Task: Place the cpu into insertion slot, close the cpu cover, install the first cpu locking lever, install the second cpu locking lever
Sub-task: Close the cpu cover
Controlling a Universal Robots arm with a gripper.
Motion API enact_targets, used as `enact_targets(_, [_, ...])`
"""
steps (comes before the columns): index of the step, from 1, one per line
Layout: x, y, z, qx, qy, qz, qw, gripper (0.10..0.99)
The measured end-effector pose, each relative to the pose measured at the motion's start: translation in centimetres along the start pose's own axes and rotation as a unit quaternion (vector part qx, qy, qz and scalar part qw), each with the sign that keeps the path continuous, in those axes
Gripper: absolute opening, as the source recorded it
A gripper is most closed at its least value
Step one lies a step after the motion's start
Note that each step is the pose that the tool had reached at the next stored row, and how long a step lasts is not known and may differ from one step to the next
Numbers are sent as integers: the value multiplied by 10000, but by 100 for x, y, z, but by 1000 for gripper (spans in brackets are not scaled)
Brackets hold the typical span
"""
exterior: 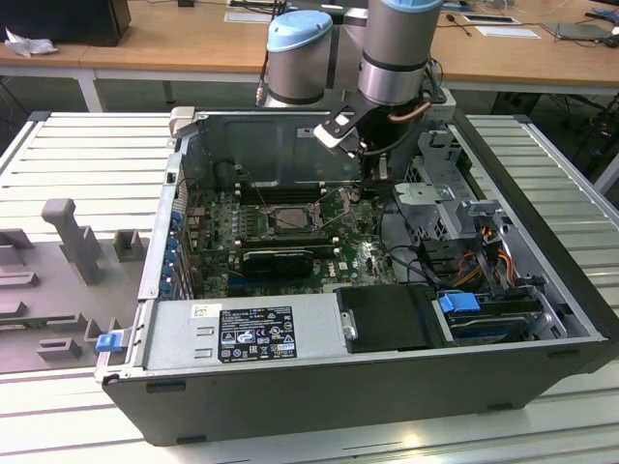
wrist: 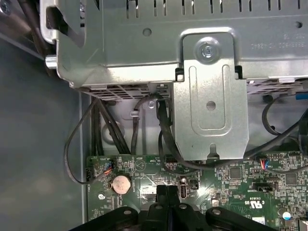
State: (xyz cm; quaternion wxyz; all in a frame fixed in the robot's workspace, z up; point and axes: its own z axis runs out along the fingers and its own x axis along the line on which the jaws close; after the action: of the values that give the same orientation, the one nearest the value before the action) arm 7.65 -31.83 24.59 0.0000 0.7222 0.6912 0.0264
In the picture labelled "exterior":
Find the grey parts rack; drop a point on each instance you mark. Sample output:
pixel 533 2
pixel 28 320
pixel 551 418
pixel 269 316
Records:
pixel 58 299

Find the black box device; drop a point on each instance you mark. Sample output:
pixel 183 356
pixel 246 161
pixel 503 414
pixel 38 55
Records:
pixel 63 21

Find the black graphics card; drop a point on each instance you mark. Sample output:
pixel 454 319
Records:
pixel 278 265

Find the blue case latch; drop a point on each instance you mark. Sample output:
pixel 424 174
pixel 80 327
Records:
pixel 109 343

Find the silver power supply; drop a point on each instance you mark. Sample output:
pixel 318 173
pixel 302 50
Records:
pixel 174 338

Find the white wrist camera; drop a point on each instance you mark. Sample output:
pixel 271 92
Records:
pixel 333 135

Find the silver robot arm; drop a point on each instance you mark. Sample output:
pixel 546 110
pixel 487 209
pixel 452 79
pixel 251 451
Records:
pixel 300 72

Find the blue book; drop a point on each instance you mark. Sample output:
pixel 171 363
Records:
pixel 452 5

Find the green motherboard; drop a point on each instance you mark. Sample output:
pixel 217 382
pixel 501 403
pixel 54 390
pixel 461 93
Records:
pixel 348 270

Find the black RAM slot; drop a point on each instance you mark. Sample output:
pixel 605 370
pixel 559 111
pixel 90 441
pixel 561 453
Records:
pixel 290 238
pixel 290 199
pixel 290 187
pixel 290 242
pixel 324 250
pixel 290 191
pixel 290 195
pixel 290 246

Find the white paper sheet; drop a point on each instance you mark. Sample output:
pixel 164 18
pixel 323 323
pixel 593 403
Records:
pixel 508 31
pixel 246 16

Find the black silver PC case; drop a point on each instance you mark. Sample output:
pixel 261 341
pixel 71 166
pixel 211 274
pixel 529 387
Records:
pixel 290 406

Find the silver green CPU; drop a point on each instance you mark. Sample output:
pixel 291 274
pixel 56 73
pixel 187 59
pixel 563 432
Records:
pixel 295 220

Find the thin metal locking lever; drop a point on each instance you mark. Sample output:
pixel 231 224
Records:
pixel 336 211
pixel 261 199

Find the black cylinder part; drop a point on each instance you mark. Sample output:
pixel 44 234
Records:
pixel 223 175

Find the wooden desk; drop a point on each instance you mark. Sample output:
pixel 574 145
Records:
pixel 29 64
pixel 193 43

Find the dark hard disk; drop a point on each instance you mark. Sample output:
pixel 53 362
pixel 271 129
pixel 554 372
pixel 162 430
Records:
pixel 483 331

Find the black CPU socket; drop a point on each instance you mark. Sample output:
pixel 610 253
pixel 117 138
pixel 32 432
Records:
pixel 275 233

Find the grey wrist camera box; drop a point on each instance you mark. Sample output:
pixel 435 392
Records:
pixel 441 107

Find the silver perforated drive cage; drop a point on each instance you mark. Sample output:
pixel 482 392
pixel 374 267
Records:
pixel 425 193

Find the silver disk bay bracket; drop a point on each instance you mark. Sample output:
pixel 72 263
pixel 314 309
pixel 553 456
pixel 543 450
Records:
pixel 486 209

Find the green RAM stick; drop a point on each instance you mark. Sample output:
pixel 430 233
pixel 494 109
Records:
pixel 14 326

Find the blue disk carrier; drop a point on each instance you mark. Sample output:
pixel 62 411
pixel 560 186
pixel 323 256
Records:
pixel 457 304

